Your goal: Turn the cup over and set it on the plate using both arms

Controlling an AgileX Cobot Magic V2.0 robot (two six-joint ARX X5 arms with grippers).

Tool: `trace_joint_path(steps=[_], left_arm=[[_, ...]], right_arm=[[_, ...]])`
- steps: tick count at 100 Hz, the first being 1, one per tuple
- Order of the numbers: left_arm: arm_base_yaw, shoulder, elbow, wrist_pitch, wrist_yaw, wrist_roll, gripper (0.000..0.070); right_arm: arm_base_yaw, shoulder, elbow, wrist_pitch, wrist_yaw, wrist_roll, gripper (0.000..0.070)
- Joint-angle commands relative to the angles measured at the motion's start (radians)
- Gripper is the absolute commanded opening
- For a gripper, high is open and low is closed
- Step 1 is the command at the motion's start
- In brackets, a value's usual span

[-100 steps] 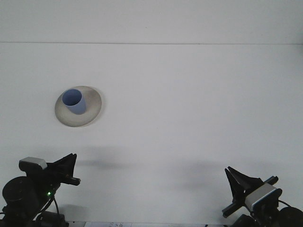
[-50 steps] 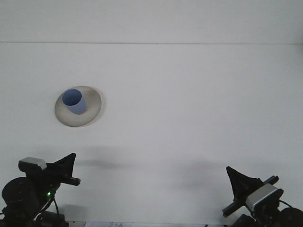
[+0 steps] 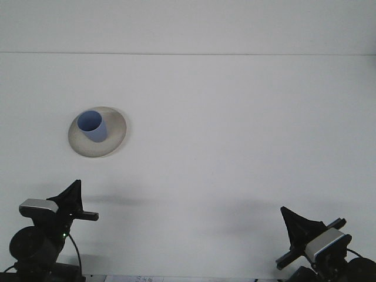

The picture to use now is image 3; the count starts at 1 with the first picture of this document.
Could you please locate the pale blue cup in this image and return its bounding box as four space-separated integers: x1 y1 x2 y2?
76 110 109 144

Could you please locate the pale round plate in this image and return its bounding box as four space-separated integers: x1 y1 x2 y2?
68 106 127 159

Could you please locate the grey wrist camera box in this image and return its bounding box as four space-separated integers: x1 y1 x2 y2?
18 198 59 220
304 229 353 263

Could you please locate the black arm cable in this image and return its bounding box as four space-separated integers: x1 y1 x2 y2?
345 248 365 260
66 233 83 277

